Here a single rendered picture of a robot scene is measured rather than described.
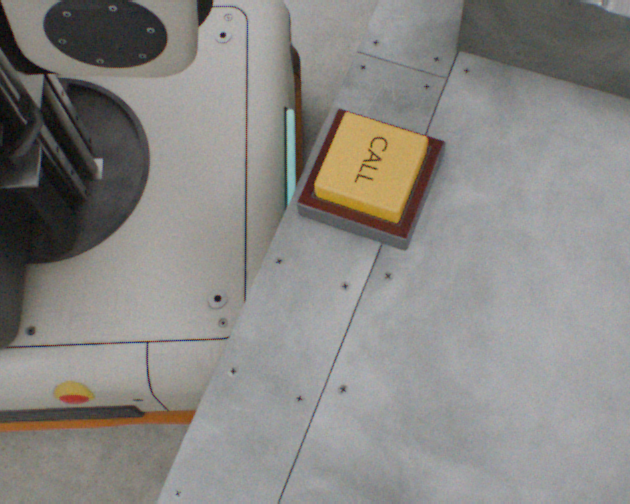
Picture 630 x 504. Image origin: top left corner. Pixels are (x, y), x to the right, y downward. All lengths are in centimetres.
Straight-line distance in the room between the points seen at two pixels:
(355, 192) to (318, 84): 104
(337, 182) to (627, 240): 20
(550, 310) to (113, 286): 72
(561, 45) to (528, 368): 22
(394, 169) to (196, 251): 63
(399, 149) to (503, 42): 12
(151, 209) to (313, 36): 58
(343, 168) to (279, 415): 17
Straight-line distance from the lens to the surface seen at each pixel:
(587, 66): 69
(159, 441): 144
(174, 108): 132
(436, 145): 64
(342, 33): 170
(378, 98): 69
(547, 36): 67
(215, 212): 123
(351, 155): 62
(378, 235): 62
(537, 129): 68
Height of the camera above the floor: 138
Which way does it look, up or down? 67 degrees down
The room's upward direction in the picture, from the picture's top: 9 degrees counter-clockwise
